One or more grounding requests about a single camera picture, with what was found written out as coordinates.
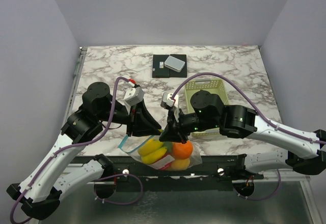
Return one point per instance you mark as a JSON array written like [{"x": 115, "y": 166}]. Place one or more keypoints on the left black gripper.
[{"x": 141, "y": 122}]

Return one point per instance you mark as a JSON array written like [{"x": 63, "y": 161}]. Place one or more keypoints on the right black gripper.
[{"x": 167, "y": 135}]

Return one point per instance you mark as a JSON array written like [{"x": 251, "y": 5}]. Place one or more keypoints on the orange tangerine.
[{"x": 182, "y": 151}]

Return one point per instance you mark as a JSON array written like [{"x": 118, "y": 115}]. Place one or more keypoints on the clear zip top bag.
[{"x": 130, "y": 147}]

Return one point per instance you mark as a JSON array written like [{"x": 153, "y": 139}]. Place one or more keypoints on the yellow banana bunch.
[{"x": 153, "y": 150}]

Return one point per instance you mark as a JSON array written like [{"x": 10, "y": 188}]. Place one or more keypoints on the yellow lemon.
[{"x": 180, "y": 164}]

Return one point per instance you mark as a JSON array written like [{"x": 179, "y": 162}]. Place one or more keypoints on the pale green plastic basket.
[{"x": 213, "y": 86}]

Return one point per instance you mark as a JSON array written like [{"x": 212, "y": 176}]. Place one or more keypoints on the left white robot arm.
[{"x": 43, "y": 190}]

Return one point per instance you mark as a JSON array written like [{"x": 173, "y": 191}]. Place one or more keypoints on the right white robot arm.
[{"x": 297, "y": 150}]

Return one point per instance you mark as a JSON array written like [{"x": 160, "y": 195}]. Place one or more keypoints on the black flat box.
[{"x": 159, "y": 70}]

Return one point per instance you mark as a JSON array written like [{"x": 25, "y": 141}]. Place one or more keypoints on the grey white small box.
[{"x": 174, "y": 64}]

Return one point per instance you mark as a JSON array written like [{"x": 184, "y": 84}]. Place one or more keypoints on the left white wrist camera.
[{"x": 132, "y": 97}]

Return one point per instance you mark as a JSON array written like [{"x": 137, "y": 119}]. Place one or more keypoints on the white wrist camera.
[
  {"x": 132, "y": 97},
  {"x": 172, "y": 104}
]

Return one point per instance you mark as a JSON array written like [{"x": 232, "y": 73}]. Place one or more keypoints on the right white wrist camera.
[{"x": 172, "y": 104}]

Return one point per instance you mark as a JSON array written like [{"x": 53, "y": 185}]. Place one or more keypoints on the black metal base rail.
[{"x": 215, "y": 173}]

